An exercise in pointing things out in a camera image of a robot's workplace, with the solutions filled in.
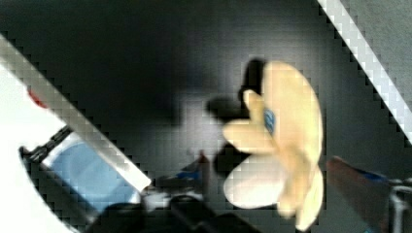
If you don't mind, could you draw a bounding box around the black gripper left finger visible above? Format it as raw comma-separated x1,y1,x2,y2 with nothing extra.
86,152,259,233

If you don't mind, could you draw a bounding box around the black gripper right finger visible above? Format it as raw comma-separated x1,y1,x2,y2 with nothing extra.
326,156,412,233

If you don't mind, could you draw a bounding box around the yellow peeled toy banana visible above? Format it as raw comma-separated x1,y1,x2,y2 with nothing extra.
223,61,324,232

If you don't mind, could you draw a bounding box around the black toaster oven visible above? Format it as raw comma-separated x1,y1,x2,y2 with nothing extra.
0,0,411,233

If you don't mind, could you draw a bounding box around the blue round plate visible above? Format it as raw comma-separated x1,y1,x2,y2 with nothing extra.
43,133,140,213

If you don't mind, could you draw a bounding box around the small red toy fruit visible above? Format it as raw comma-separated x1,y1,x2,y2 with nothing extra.
27,89,48,109

